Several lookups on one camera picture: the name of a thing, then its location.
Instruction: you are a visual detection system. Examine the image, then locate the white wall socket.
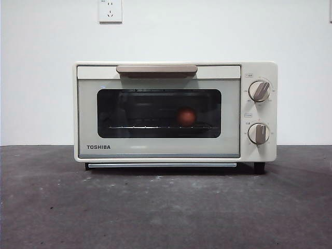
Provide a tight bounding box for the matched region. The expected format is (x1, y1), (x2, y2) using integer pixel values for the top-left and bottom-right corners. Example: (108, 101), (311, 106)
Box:
(99, 0), (122, 24)

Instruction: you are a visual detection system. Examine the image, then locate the taupe oven door handle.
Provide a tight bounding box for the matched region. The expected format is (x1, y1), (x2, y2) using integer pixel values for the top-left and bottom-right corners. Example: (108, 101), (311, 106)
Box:
(116, 65), (198, 79)

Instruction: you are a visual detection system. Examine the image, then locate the glass oven door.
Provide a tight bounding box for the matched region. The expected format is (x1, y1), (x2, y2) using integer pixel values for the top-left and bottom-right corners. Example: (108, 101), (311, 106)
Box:
(77, 65), (241, 158)

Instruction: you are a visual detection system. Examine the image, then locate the taupe timer knob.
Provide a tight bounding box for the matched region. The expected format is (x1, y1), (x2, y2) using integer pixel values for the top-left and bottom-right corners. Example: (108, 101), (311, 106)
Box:
(247, 123), (270, 145)

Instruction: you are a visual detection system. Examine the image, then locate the cream Toshiba toaster oven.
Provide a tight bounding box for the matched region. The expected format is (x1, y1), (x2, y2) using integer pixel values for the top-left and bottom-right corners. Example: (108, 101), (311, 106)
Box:
(72, 61), (278, 174)

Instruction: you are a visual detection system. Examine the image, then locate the taupe temperature knob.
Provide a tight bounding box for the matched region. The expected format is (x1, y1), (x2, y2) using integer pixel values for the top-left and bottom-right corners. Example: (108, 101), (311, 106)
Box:
(248, 80), (271, 102)

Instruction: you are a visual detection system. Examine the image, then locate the wire oven rack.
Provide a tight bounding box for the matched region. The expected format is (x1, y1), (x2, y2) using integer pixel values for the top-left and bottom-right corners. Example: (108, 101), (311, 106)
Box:
(108, 126), (218, 130)

